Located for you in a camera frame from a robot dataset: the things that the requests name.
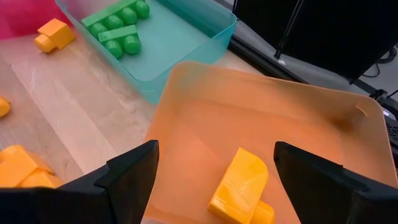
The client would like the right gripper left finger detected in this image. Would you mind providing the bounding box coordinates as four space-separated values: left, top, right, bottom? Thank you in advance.
0 139 160 224

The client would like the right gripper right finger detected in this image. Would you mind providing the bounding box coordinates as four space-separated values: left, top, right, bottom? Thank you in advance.
273 141 398 224

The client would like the yellow rounded-corner block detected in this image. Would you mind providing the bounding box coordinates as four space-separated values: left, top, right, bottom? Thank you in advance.
207 147 276 224

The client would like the small green two-stud block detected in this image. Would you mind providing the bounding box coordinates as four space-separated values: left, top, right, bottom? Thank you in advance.
98 24 142 60

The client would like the small yellow one-stud block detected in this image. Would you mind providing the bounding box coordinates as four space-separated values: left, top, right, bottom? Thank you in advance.
34 17 76 54

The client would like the long green four-stud block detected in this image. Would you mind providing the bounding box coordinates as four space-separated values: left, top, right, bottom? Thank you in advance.
81 0 150 40

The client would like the orange plastic bin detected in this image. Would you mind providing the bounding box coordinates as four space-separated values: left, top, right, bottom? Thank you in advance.
141 61 398 224

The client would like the black screen panel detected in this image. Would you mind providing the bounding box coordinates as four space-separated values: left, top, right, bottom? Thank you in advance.
279 0 398 82
233 0 289 47

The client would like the black screen stand pole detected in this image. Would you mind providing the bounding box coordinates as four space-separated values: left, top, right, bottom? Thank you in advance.
274 0 305 66

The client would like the teal plastic bin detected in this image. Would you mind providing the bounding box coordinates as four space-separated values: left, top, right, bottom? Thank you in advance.
55 0 237 105

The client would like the pink plastic bin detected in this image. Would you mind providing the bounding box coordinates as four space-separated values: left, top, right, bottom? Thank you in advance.
0 0 74 40

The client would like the black floor cable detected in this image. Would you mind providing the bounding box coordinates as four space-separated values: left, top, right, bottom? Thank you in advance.
360 46 398 101

